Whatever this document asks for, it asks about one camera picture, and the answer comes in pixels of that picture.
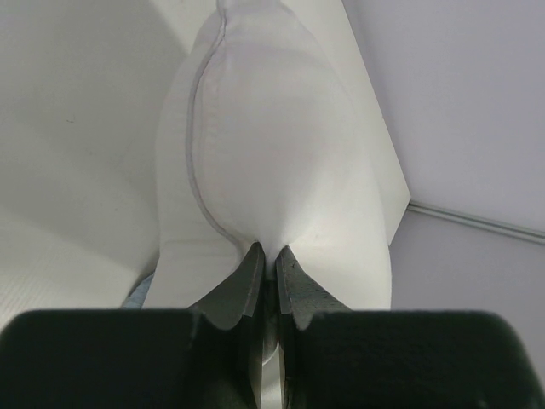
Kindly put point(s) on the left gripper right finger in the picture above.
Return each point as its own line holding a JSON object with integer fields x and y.
{"x": 335, "y": 357}

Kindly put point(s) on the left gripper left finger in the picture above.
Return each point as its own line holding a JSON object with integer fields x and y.
{"x": 205, "y": 356}

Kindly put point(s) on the grey striped pillowcase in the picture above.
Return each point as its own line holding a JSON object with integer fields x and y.
{"x": 137, "y": 296}

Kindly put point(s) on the white pillow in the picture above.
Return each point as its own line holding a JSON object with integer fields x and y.
{"x": 259, "y": 143}

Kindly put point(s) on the left aluminium frame post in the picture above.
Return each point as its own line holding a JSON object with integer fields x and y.
{"x": 472, "y": 221}

